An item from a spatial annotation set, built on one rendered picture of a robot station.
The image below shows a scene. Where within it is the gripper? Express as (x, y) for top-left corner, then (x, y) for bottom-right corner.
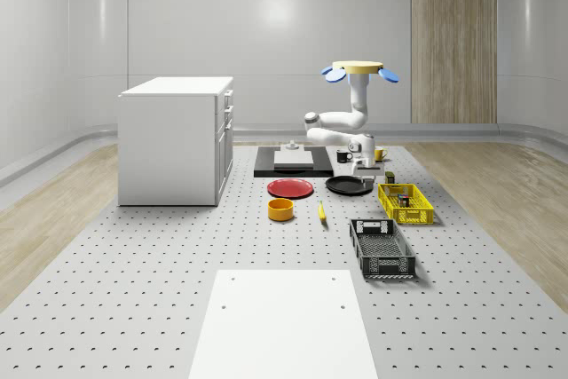
(352, 162), (385, 185)

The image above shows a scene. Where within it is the black plate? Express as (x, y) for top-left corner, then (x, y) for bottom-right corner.
(325, 175), (376, 197)

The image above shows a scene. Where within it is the yellow basket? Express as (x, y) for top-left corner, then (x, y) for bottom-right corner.
(377, 183), (436, 225)

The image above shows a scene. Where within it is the red plate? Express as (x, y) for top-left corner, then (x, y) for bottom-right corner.
(266, 178), (315, 200)

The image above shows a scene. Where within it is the dark grey basket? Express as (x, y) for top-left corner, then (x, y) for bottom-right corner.
(348, 217), (418, 281)

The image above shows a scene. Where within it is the yellow bowl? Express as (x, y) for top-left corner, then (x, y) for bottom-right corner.
(267, 197), (296, 223)

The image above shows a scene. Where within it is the black stove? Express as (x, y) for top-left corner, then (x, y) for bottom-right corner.
(253, 139), (335, 178)

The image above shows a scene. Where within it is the white board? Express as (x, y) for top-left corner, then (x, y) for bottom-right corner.
(188, 269), (380, 379)

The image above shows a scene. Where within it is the white cabinet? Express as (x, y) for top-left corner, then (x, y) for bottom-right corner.
(117, 75), (235, 208)

